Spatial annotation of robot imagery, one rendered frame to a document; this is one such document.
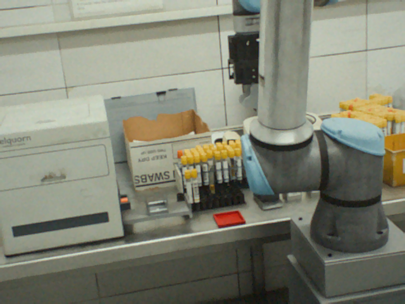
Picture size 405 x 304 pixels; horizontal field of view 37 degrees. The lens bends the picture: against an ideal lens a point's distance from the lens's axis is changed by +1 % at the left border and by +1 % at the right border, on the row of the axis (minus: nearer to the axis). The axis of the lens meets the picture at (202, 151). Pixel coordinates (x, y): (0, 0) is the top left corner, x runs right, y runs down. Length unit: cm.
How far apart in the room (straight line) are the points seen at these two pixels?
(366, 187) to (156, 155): 75
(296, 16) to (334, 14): 117
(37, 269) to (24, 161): 25
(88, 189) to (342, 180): 60
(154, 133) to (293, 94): 101
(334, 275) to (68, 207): 63
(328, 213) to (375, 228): 9
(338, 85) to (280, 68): 120
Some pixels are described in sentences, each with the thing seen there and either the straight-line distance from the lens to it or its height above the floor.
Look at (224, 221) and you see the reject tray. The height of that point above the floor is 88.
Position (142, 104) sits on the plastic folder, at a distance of 201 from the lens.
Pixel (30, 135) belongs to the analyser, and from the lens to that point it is 139.
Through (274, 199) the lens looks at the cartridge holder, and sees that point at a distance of 156.
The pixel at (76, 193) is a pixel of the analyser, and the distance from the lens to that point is 142.
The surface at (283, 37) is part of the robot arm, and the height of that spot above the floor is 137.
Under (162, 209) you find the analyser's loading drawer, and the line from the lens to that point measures 148.
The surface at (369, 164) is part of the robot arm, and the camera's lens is 113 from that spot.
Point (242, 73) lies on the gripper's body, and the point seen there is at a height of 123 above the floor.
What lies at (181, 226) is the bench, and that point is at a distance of 149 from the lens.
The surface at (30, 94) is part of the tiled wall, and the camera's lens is 202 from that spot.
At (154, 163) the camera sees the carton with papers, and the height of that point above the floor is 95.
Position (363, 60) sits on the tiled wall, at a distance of 222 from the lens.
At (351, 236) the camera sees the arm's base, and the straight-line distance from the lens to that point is 117.
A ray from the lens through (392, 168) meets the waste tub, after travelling 166.
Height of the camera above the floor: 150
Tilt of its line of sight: 18 degrees down
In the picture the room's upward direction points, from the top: 5 degrees counter-clockwise
